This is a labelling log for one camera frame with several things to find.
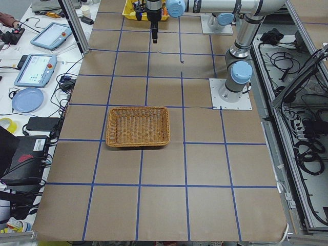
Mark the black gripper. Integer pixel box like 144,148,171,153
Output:
146,0,162,44

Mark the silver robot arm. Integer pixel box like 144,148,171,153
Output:
166,1,285,103

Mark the yellow tape roll on desk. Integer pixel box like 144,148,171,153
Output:
0,117,17,134

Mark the yellow plastic tray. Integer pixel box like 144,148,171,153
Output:
122,0,170,21

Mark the upper teach pendant tablet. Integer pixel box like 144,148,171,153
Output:
30,22,72,51

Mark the teach pendant tablet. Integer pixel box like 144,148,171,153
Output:
14,54,57,88
30,22,72,51

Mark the brown wicker basket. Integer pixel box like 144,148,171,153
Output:
106,106,170,148

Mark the lower teach pendant tablet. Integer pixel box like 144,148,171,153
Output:
14,54,57,88

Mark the black power adapter brick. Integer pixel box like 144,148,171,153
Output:
26,117,59,132

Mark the light blue plate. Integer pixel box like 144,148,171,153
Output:
12,88,44,113

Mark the black computer box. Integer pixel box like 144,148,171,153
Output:
1,135,49,186

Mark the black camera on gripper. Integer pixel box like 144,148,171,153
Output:
134,3,144,21

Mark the aluminium frame post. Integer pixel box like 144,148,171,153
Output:
58,0,90,54

